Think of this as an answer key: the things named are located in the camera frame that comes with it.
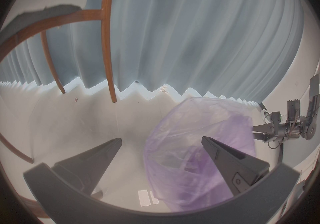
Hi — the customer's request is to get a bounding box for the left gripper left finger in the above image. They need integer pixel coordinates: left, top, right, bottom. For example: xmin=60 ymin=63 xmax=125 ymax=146
xmin=51 ymin=138 xmax=122 ymax=195

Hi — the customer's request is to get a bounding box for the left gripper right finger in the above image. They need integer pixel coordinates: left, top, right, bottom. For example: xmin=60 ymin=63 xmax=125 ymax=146
xmin=201 ymin=136 xmax=270 ymax=197

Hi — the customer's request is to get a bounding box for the purple plastic bag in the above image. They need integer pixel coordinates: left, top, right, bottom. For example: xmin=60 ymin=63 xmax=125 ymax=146
xmin=143 ymin=97 xmax=257 ymax=212

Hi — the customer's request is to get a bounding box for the pale blue curtain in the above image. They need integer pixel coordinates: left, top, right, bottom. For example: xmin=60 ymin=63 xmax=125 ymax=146
xmin=0 ymin=0 xmax=305 ymax=105

